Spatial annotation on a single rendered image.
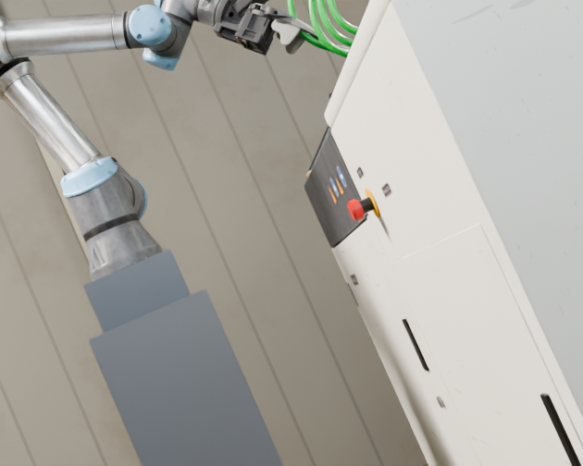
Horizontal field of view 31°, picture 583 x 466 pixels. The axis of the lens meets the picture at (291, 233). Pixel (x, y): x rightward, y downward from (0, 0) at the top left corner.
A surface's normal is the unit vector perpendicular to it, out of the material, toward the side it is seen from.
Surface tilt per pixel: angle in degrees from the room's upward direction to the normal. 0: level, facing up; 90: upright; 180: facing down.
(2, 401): 90
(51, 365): 90
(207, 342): 90
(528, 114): 90
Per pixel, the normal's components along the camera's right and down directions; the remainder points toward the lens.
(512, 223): 0.05, -0.10
